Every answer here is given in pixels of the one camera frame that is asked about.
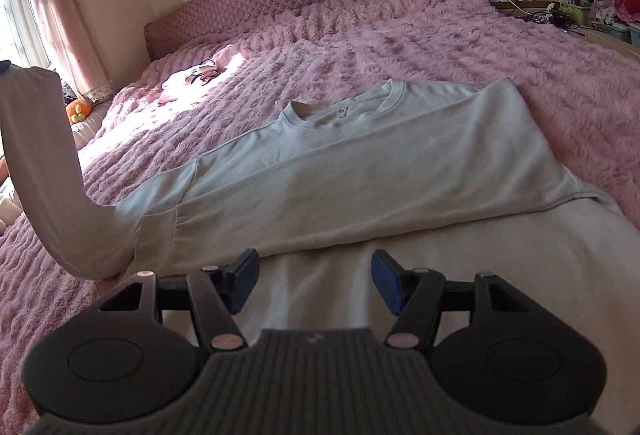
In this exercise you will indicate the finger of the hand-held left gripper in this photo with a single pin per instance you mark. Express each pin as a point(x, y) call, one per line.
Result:
point(4, 66)

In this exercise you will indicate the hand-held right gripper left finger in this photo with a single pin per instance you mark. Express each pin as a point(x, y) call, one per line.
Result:
point(244, 282)

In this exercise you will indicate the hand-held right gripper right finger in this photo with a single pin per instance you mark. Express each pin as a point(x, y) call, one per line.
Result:
point(387, 282)

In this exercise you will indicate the white sweatshirt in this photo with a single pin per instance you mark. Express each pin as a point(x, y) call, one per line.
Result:
point(350, 175)

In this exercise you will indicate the window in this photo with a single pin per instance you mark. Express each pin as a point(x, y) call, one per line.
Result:
point(15, 15)

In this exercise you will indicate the pink curtain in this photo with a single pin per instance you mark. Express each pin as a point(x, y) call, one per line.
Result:
point(65, 5)

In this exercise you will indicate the orange plush toy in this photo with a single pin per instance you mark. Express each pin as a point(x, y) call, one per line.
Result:
point(78, 111)

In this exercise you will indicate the small pink garment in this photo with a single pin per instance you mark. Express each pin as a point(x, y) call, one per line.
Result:
point(192, 77)

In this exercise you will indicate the pink fluffy blanket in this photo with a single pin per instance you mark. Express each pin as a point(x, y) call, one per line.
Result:
point(425, 30)

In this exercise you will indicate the wooden nightstand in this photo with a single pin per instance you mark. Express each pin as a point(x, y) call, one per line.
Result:
point(530, 2)

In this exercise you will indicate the green storage bin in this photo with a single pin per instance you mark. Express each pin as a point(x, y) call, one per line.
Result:
point(575, 14)

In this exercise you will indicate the blue storage bin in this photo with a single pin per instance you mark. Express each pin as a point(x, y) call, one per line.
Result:
point(625, 34)

